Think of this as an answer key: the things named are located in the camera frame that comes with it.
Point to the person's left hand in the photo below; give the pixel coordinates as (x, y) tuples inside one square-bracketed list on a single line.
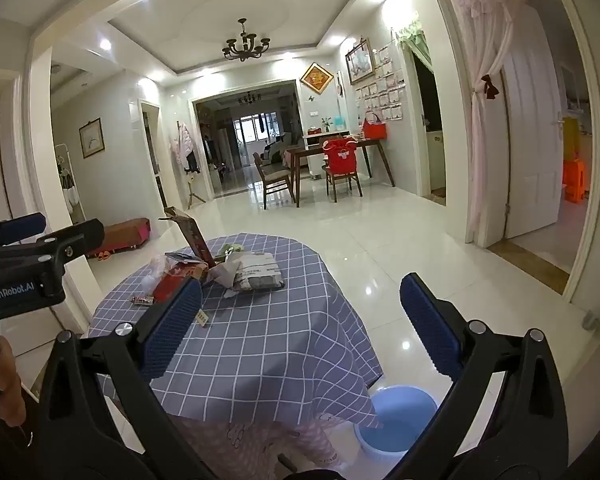
[(7, 385)]

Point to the torn cardboard box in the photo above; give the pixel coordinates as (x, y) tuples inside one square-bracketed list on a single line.
[(195, 237)]

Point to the wooden coat stand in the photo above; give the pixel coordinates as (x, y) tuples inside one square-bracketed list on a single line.
[(192, 180)]

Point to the blue plastic basin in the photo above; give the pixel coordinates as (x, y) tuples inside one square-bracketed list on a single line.
[(395, 425)]

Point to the green leaves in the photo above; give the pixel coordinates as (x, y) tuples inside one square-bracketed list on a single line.
[(230, 250)]

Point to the brown ottoman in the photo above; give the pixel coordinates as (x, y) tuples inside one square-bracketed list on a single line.
[(125, 235)]

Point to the red bag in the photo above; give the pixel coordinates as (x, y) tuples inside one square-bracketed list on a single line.
[(375, 129)]

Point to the green curtain valance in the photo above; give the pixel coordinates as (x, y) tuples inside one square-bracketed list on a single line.
[(412, 35)]

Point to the crumpled white paper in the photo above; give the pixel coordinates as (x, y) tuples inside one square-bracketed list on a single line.
[(220, 275)]

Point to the wooden dining table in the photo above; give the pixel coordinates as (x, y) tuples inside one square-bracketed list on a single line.
[(307, 151)]

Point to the wall of paper sheets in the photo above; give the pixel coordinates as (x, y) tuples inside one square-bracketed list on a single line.
[(380, 95)]

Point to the pink checked cloth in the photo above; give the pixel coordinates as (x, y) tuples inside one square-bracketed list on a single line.
[(240, 440)]

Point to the small paper tag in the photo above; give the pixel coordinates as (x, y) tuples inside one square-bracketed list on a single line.
[(201, 317)]

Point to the red chair cover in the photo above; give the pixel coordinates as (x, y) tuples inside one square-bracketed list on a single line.
[(340, 157)]

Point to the wooden chair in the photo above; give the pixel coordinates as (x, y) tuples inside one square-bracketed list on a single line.
[(272, 172), (344, 178)]

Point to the white door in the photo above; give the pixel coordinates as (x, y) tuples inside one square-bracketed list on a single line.
[(530, 135)]

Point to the large framed picture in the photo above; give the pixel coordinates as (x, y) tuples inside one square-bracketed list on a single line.
[(360, 62)]

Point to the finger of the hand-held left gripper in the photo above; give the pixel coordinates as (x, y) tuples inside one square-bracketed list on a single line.
[(22, 226), (77, 237)]

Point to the orange plastic stool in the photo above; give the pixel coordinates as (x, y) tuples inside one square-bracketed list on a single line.
[(575, 180)]

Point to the small framed picture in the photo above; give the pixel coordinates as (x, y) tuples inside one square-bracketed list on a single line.
[(91, 138)]

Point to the blue checked tablecloth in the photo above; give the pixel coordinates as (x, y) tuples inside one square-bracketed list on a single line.
[(260, 320)]

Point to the red bow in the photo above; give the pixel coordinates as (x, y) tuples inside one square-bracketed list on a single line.
[(490, 87)]

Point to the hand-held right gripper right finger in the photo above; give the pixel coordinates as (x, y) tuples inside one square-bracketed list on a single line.
[(430, 330)]

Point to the small black chandelier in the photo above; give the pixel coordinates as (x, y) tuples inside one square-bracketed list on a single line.
[(250, 99)]

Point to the small dark wrapper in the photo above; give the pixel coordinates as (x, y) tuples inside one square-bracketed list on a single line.
[(142, 300)]

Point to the small printed packet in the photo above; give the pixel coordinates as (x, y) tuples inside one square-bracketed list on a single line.
[(182, 258)]

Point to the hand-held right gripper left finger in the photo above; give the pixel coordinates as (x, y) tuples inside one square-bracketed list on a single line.
[(172, 330)]

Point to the pink curtain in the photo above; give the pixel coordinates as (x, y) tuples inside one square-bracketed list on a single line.
[(480, 60)]

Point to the pink jacket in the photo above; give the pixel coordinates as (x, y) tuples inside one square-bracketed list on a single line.
[(181, 145)]

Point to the white rack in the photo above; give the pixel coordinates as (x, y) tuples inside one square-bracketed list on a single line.
[(70, 195)]

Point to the red diamond wall decoration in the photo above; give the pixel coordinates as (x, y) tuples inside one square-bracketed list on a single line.
[(316, 78)]

